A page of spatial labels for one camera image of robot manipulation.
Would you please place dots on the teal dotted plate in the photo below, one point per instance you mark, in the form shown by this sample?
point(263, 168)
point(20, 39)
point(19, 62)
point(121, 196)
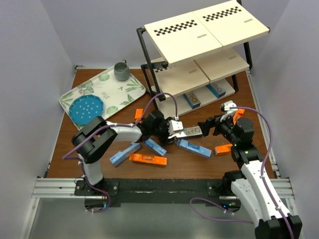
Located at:
point(85, 108)

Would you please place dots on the grey ceramic cup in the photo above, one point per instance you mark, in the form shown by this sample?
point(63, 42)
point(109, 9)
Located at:
point(121, 71)

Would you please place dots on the leaf-patterned white tray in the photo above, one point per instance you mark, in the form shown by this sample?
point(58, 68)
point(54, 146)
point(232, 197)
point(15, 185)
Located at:
point(115, 94)

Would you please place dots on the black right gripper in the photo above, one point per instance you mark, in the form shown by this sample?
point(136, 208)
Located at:
point(205, 126)

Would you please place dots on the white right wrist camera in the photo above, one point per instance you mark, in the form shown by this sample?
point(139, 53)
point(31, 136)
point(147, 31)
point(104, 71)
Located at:
point(228, 107)

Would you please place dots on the orange toothpaste box far right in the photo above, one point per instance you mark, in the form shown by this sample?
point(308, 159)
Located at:
point(238, 114)

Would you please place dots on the orange toothpaste box upright left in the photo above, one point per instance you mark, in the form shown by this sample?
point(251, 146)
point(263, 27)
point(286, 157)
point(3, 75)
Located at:
point(138, 114)

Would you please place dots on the orange toothpaste box bottom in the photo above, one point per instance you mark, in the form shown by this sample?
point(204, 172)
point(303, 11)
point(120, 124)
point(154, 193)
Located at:
point(148, 159)

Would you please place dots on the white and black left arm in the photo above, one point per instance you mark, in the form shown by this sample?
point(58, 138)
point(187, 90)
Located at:
point(93, 140)

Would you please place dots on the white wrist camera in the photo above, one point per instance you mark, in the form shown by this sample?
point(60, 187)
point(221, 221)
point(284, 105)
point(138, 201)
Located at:
point(175, 127)
point(228, 107)

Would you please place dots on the silver toothpaste box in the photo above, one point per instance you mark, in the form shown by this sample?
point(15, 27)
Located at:
point(190, 132)
point(216, 90)
point(192, 99)

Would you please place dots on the orange toothpaste box right lower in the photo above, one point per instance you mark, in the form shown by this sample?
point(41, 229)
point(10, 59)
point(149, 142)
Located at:
point(222, 149)

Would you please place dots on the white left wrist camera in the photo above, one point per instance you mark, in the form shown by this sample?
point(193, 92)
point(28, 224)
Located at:
point(175, 127)

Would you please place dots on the three-tier cream shelf rack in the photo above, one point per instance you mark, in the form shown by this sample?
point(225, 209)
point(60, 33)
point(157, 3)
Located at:
point(189, 51)

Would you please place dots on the aluminium frame rail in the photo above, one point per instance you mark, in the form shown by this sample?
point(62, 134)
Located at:
point(65, 188)

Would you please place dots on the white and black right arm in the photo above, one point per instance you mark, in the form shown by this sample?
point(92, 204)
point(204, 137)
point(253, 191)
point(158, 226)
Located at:
point(250, 183)

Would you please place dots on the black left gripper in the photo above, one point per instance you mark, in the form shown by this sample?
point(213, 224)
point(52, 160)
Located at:
point(164, 140)

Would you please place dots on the blue toothpaste box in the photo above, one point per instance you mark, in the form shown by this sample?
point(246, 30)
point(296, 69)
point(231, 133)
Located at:
point(193, 148)
point(120, 156)
point(155, 147)

